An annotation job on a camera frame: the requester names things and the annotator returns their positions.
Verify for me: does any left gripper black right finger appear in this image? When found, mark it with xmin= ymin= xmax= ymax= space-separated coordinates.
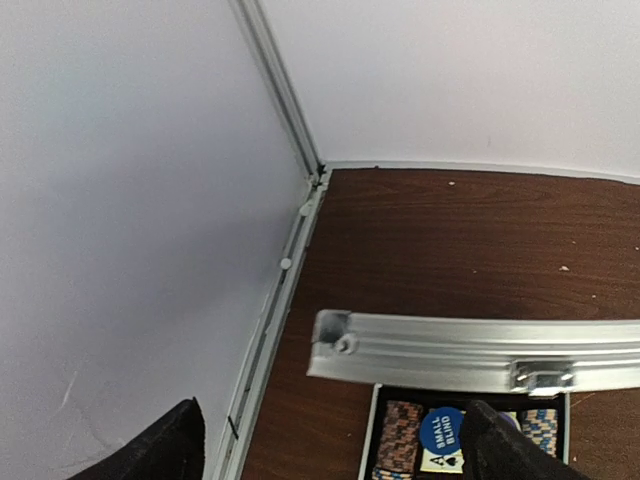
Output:
xmin=459 ymin=400 xmax=588 ymax=480

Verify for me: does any playing card deck box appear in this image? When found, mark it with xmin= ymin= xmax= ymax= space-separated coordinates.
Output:
xmin=417 ymin=448 xmax=464 ymax=475

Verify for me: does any blue peach chip stack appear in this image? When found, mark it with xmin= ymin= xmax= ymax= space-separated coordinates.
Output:
xmin=518 ymin=409 xmax=559 ymax=456

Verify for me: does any blue small blind button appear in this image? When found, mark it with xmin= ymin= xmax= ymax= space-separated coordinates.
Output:
xmin=419 ymin=406 xmax=464 ymax=456

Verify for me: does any brown black chip stack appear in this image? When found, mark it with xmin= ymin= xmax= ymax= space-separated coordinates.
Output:
xmin=374 ymin=400 xmax=423 ymax=478

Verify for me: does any left aluminium frame post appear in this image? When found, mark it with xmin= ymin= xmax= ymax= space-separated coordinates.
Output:
xmin=229 ymin=0 xmax=326 ymax=185

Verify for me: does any purple small blind button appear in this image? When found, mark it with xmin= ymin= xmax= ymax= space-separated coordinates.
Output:
xmin=500 ymin=412 xmax=519 ymax=428

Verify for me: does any aluminium poker case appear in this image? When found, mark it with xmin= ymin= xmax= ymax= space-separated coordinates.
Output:
xmin=308 ymin=310 xmax=639 ymax=479

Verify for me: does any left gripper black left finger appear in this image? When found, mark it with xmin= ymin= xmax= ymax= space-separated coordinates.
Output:
xmin=73 ymin=398 xmax=205 ymax=480

